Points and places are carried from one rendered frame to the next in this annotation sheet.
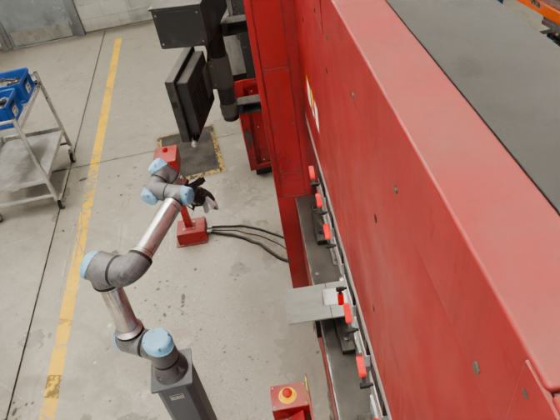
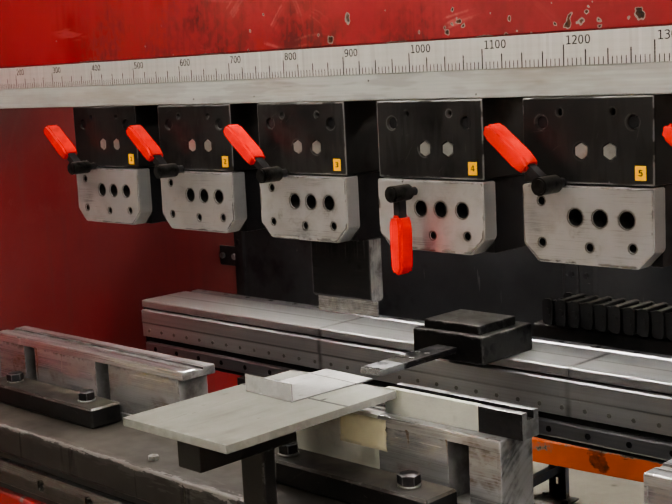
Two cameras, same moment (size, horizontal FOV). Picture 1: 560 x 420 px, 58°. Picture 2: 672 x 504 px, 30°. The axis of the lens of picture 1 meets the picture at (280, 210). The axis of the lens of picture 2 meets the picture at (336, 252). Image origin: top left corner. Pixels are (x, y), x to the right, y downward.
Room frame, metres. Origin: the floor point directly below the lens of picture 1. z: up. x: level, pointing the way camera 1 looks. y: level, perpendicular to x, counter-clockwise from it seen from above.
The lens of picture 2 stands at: (0.28, 0.85, 1.38)
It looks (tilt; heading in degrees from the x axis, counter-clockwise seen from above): 8 degrees down; 314
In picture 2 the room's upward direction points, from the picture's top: 3 degrees counter-clockwise
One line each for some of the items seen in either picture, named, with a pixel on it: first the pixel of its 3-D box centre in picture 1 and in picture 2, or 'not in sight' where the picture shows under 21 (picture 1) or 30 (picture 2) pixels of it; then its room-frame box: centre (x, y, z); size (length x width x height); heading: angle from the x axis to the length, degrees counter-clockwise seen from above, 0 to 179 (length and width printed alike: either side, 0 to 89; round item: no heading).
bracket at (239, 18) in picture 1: (245, 33); not in sight; (2.63, 0.02, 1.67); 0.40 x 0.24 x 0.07; 179
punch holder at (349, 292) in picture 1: (359, 287); (452, 172); (1.15, -0.23, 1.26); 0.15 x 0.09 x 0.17; 179
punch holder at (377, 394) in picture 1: (389, 389); not in sight; (0.75, -0.23, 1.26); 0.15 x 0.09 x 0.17; 179
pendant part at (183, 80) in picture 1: (193, 92); not in sight; (2.57, 0.36, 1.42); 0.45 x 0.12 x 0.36; 168
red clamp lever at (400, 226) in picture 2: (342, 295); (404, 229); (1.18, -0.17, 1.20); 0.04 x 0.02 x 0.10; 89
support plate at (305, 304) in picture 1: (317, 302); (262, 407); (1.33, -0.09, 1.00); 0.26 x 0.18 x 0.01; 89
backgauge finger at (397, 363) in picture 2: not in sight; (437, 344); (1.32, -0.39, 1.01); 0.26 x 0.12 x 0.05; 89
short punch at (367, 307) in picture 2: not in sight; (346, 275); (1.33, -0.24, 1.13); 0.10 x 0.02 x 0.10; 179
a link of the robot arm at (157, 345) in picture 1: (158, 347); not in sight; (1.29, 0.59, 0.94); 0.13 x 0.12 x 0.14; 62
